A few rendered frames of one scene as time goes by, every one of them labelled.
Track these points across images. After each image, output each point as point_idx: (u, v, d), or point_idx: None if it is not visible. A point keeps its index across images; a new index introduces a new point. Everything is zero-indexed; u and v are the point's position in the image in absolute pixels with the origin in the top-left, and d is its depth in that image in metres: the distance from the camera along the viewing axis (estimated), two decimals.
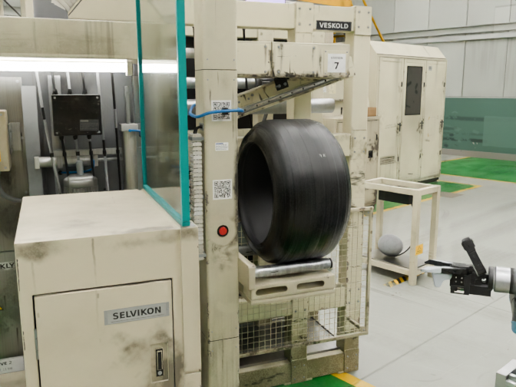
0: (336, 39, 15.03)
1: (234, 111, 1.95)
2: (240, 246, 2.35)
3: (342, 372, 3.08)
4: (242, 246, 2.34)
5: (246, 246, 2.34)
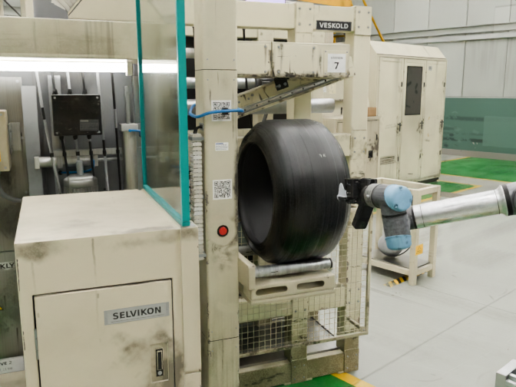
0: (336, 39, 15.03)
1: (234, 111, 1.95)
2: (240, 246, 2.35)
3: (342, 372, 3.08)
4: (242, 246, 2.34)
5: (246, 246, 2.34)
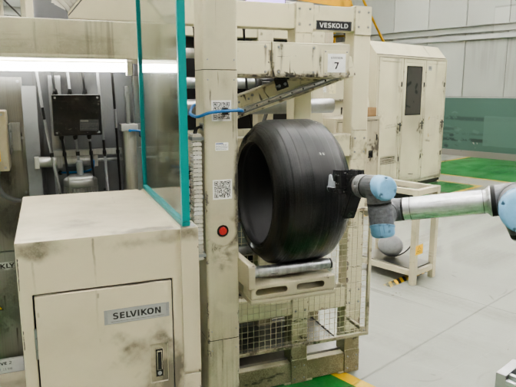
0: (336, 39, 15.03)
1: (234, 111, 1.95)
2: (240, 246, 2.35)
3: (342, 372, 3.08)
4: (243, 246, 2.33)
5: (246, 247, 2.33)
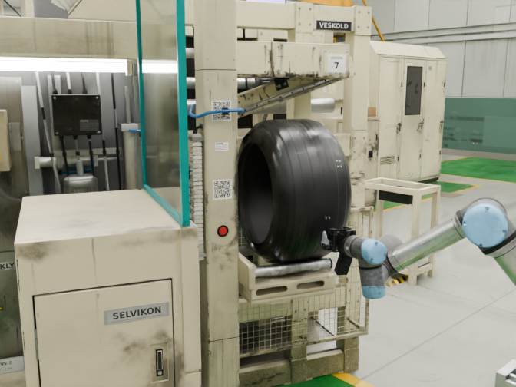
0: (336, 39, 15.03)
1: (234, 111, 1.95)
2: (243, 250, 2.32)
3: (342, 372, 3.08)
4: (243, 255, 2.33)
5: (246, 255, 2.34)
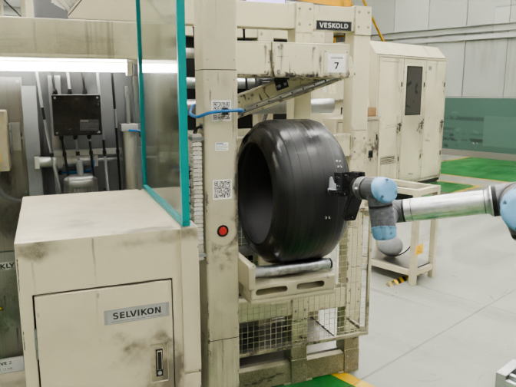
0: (336, 39, 15.03)
1: (234, 111, 1.95)
2: (243, 250, 2.32)
3: (342, 372, 3.08)
4: (243, 255, 2.33)
5: (246, 255, 2.34)
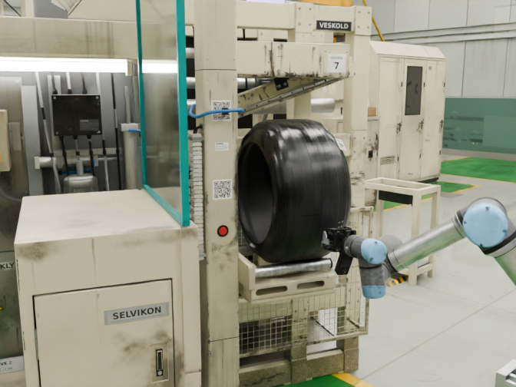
0: (336, 39, 15.03)
1: (234, 111, 1.95)
2: None
3: (342, 372, 3.08)
4: None
5: None
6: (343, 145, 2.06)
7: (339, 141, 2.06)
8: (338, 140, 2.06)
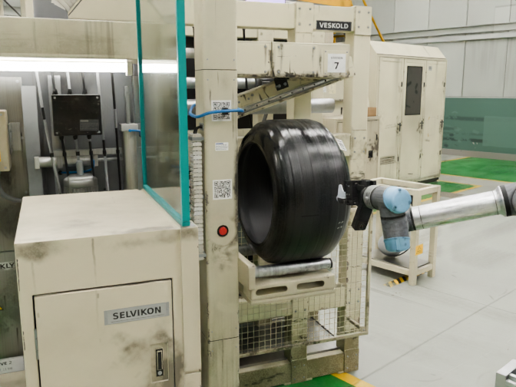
0: (336, 39, 15.03)
1: (234, 111, 1.95)
2: None
3: (342, 372, 3.08)
4: None
5: None
6: (343, 145, 2.06)
7: (339, 141, 2.06)
8: (339, 141, 2.06)
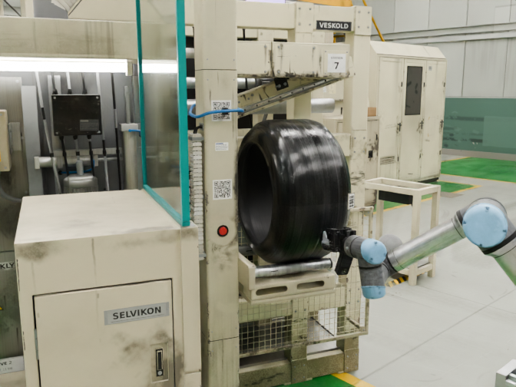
0: (336, 39, 15.03)
1: (234, 111, 1.95)
2: None
3: (342, 372, 3.08)
4: (242, 246, 2.34)
5: (246, 246, 2.34)
6: (353, 200, 2.02)
7: (351, 197, 2.01)
8: (350, 197, 2.00)
